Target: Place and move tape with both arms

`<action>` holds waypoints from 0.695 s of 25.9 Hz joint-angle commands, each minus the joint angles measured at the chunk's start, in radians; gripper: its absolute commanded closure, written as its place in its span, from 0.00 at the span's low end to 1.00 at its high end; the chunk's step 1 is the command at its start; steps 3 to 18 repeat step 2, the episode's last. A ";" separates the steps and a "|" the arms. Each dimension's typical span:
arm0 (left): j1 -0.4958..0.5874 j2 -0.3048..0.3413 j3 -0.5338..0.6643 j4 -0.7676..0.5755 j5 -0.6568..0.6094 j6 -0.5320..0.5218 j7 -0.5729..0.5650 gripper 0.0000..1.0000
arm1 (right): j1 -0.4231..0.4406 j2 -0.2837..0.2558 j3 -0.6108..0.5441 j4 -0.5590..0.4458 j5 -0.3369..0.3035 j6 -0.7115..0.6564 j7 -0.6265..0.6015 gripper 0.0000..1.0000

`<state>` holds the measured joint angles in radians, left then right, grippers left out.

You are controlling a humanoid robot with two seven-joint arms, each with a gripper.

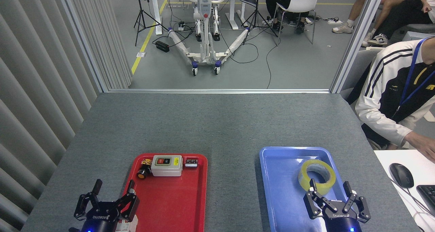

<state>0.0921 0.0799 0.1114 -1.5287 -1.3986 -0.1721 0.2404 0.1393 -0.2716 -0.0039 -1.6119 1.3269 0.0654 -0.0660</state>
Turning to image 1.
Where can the white power strip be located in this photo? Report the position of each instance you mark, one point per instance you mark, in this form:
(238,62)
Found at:
(334,21)

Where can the white push button switch box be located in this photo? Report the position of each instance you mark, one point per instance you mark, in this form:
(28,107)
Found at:
(166,170)

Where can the black tripod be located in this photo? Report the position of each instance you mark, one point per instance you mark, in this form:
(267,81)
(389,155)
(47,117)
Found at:
(139,4)
(257,4)

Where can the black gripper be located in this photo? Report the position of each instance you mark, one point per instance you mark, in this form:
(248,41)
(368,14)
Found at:
(102,220)
(341,223)

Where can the yellow tape roll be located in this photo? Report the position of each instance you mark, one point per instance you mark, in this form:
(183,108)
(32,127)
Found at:
(328,184)

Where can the person in black trousers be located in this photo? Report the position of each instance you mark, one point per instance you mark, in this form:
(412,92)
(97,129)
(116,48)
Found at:
(401,14)

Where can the black keyboard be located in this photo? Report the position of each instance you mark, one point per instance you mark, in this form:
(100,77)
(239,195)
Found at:
(428,198)

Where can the white side desk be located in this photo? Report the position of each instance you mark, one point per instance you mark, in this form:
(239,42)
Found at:
(384,191)

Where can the black power adapter box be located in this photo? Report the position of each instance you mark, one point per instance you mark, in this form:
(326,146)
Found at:
(162,46)

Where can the small black terminal block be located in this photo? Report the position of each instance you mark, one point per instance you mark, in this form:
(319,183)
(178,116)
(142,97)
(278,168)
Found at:
(191,163)

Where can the grey vertical blinds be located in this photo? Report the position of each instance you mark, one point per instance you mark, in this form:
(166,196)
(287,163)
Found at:
(112,38)

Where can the black computer mouse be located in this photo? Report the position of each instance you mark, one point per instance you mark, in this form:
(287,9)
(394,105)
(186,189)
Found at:
(401,176)

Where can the red plastic tray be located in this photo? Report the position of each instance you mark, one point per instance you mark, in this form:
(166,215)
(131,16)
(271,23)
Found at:
(170,204)

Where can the white red circuit breaker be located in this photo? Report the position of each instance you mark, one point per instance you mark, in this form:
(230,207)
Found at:
(132,226)

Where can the black yellow push button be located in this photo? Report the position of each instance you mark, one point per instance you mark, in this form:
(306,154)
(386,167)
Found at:
(142,172)

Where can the person seated on white chair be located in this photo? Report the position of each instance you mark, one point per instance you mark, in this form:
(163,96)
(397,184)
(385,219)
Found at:
(275,1)

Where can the silver frame post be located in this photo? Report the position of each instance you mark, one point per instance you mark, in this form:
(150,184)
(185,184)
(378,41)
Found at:
(85,45)
(357,38)

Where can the grey office chair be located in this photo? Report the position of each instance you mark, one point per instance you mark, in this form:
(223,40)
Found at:
(360,65)

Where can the grey seat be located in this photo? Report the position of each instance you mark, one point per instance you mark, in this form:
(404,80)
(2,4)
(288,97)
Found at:
(418,28)

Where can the white wheeled stand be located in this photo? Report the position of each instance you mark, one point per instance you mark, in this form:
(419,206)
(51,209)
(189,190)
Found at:
(205,7)

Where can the grey ribbed panel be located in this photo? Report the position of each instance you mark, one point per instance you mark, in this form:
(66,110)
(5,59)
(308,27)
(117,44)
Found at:
(34,89)

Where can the person's hand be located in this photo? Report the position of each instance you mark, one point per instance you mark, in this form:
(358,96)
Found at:
(424,146)

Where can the person with white shoes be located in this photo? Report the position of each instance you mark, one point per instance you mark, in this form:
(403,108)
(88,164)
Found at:
(343,29)

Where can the blue plastic tray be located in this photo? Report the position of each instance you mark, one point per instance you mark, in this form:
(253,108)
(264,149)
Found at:
(278,191)

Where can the silver frame rail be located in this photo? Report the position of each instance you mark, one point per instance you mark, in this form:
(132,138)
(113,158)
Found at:
(217,90)

